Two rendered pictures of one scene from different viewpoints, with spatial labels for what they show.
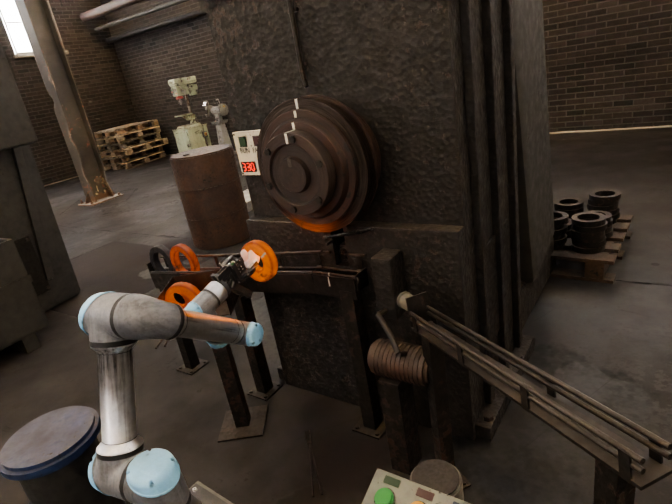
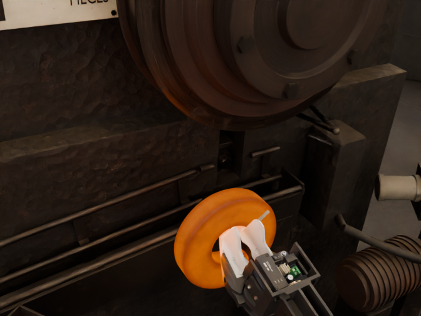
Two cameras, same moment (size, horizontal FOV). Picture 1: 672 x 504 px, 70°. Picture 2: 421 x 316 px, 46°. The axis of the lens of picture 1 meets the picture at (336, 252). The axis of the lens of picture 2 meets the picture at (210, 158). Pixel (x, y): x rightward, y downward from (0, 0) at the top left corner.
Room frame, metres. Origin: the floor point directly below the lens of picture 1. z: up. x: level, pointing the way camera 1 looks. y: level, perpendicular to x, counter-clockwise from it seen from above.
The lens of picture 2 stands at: (1.47, 0.79, 1.30)
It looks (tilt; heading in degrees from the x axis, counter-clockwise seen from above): 33 degrees down; 291
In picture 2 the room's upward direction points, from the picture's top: 3 degrees clockwise
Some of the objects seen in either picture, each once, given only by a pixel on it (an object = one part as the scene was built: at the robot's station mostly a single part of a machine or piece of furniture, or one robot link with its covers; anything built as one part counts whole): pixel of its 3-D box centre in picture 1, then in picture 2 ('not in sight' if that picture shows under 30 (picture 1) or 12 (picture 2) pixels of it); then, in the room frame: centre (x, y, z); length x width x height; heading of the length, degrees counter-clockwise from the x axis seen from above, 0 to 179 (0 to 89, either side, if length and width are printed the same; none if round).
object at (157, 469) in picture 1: (156, 482); not in sight; (0.97, 0.55, 0.53); 0.13 x 0.12 x 0.14; 61
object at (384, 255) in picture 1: (390, 283); (328, 175); (1.56, -0.17, 0.68); 0.11 x 0.08 x 0.24; 142
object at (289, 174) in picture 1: (297, 173); (308, 4); (1.61, 0.08, 1.11); 0.28 x 0.06 x 0.28; 52
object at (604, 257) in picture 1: (525, 219); not in sight; (3.13, -1.33, 0.22); 1.20 x 0.81 x 0.44; 50
